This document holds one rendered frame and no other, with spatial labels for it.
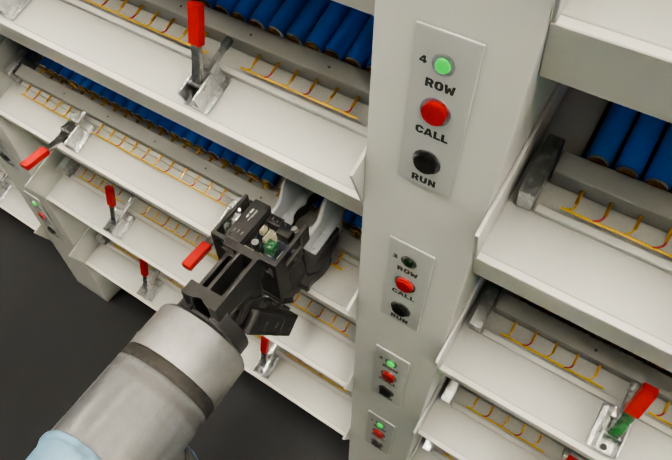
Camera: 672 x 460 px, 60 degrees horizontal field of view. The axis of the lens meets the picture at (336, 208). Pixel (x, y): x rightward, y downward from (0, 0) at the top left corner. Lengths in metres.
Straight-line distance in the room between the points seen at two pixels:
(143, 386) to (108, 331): 0.83
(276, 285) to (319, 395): 0.49
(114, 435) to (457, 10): 0.36
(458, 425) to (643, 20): 0.58
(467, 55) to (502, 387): 0.37
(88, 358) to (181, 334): 0.81
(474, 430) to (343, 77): 0.48
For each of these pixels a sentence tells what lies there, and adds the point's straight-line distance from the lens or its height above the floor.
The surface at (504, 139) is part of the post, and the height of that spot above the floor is 0.85.
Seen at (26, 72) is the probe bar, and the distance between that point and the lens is 0.92.
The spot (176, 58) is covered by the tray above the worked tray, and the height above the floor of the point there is 0.75.
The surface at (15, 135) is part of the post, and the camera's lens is 1.00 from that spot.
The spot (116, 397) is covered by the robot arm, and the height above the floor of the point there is 0.67.
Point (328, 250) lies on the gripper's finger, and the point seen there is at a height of 0.61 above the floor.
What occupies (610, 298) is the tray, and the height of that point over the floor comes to 0.74.
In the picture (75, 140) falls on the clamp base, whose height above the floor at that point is 0.56.
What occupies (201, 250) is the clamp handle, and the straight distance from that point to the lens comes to 0.65.
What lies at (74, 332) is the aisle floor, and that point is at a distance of 1.33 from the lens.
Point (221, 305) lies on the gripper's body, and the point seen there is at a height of 0.67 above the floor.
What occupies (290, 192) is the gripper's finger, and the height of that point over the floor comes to 0.64.
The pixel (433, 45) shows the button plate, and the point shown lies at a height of 0.90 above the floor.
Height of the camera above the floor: 1.08
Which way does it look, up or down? 51 degrees down
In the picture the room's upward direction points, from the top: straight up
